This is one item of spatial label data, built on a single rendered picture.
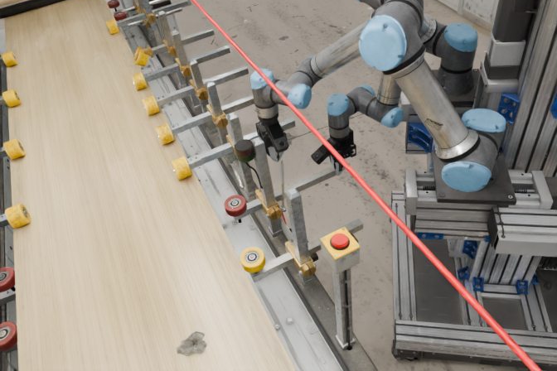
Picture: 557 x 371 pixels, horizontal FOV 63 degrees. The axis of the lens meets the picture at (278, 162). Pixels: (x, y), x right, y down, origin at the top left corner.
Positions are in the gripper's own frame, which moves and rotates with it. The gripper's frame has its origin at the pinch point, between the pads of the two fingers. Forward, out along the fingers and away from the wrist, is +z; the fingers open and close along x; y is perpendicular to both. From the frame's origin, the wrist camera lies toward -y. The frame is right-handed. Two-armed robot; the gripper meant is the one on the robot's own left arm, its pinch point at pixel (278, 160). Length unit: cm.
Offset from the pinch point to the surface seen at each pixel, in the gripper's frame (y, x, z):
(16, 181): 60, 95, 11
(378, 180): 50, -81, 101
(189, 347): -45, 51, 10
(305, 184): -3.0, -8.2, 14.8
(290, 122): 22.0, -15.8, 4.7
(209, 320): -40, 44, 10
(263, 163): -7.2, 7.6, -8.0
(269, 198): -7.2, 8.1, 9.1
